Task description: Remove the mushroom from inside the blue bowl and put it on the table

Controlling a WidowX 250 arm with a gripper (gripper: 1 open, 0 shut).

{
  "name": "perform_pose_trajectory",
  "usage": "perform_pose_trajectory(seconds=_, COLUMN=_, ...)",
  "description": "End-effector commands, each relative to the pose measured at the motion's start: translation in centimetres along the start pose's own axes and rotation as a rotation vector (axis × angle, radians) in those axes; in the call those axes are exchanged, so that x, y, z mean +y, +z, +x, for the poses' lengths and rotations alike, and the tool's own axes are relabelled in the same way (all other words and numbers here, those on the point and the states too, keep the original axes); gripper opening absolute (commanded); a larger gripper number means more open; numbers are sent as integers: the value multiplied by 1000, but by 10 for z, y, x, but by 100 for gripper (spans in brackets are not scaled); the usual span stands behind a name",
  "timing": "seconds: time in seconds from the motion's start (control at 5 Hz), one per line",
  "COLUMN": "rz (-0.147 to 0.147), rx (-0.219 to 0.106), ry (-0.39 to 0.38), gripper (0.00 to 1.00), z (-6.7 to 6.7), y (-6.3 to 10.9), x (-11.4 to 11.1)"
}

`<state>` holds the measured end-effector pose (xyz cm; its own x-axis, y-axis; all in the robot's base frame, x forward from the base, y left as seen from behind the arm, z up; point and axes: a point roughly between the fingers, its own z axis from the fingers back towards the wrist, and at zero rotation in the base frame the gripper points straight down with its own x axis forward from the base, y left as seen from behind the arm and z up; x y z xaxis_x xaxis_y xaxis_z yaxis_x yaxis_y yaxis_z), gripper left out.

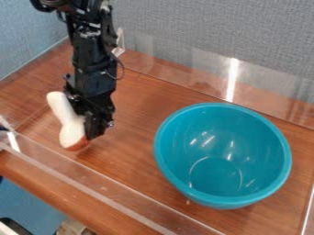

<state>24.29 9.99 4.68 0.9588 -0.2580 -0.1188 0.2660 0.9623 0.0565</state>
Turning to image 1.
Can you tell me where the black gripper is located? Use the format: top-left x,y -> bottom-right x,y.
63,59 -> 117,140

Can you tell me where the white brown toy mushroom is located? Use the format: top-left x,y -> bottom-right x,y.
46,92 -> 88,151

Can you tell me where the blue plastic bowl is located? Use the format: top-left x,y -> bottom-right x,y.
153,103 -> 292,209

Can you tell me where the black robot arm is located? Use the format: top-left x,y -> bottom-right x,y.
29,0 -> 120,140

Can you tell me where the clear acrylic left barrier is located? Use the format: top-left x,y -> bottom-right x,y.
0,39 -> 73,128

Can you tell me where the clear acrylic barrier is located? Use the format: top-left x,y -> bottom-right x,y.
0,39 -> 73,128
0,116 -> 224,235
118,33 -> 314,129

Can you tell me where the clear acrylic front barrier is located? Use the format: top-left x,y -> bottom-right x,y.
0,116 -> 224,235

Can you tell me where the clear acrylic back barrier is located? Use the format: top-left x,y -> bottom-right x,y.
118,33 -> 314,129

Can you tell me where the black cable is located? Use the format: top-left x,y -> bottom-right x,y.
101,49 -> 126,81

